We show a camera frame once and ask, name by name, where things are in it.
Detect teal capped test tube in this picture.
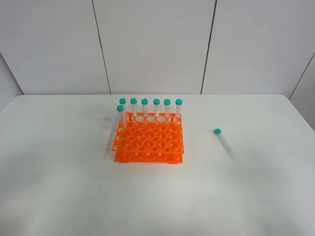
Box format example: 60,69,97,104
213,128,236,160

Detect back row tube far right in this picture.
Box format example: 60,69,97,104
175,99,182,118

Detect orange test tube rack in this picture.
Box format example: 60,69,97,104
112,112,184,164

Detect second row tube left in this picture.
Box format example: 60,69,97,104
117,105,126,129

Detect back row tube far left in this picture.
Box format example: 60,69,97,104
119,98,127,117

